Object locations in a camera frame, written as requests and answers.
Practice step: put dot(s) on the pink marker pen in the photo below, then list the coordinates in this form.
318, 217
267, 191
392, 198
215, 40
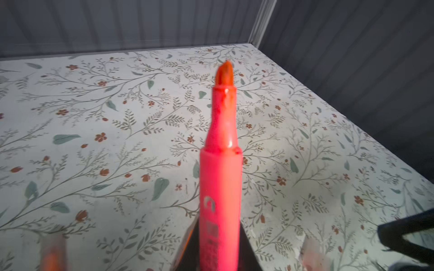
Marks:
221, 166

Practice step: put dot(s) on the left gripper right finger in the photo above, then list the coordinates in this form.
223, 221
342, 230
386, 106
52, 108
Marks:
247, 260

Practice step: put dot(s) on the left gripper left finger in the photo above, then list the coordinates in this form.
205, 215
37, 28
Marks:
187, 256

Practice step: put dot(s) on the floral patterned table mat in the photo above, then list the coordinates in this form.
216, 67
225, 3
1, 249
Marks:
105, 150

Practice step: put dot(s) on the translucent pink caps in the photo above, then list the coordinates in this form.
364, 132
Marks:
311, 258

